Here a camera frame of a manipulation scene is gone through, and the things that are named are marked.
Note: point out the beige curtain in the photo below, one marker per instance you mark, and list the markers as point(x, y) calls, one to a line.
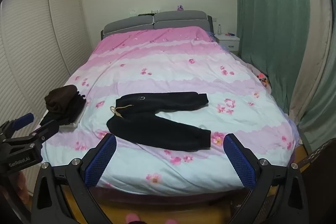
point(312, 69)

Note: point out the white louvred wardrobe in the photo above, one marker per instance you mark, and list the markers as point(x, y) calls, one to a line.
point(34, 43)

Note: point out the dark folded clothes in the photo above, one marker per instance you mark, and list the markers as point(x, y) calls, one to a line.
point(72, 112)

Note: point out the narrow green curtain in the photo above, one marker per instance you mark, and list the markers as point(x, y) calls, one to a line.
point(324, 95)

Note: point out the dark brown woven chair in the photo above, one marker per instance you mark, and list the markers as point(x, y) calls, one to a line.
point(319, 158)

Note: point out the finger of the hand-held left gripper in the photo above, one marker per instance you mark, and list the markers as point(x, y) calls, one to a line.
point(47, 129)
point(25, 120)

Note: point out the wide green curtain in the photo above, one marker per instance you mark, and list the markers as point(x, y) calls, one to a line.
point(273, 16)

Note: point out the white nightstand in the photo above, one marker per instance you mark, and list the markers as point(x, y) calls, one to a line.
point(229, 41)

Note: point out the person's left hand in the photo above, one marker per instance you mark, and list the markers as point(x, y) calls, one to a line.
point(21, 184)

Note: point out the brown folded pants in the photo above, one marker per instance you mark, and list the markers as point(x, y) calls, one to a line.
point(61, 98)

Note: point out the dark bed base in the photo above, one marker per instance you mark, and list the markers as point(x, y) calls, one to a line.
point(170, 199)

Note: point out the purple toy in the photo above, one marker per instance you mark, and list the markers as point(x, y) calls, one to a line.
point(180, 7)

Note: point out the small colourful nightstand clutter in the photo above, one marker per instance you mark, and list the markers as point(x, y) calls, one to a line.
point(231, 34)

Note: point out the bed with pink floral duvet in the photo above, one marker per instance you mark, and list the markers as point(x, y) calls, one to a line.
point(170, 69)

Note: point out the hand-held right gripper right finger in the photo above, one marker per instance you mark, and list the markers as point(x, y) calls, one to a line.
point(240, 161)

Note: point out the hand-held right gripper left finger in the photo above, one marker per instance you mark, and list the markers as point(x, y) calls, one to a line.
point(102, 158)

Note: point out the black pants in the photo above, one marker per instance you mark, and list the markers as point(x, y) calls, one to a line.
point(157, 124)

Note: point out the clear plastic bottle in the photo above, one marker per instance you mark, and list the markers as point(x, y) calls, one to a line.
point(219, 29)

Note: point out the flat black item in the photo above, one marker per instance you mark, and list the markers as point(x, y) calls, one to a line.
point(145, 14)

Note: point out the grey padded headboard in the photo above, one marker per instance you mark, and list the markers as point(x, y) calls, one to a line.
point(173, 18)

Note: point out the white tissue pack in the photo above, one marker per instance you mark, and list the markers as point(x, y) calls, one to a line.
point(132, 12)

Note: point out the pink slipper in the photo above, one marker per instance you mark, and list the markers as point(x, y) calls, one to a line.
point(132, 218)
point(170, 221)

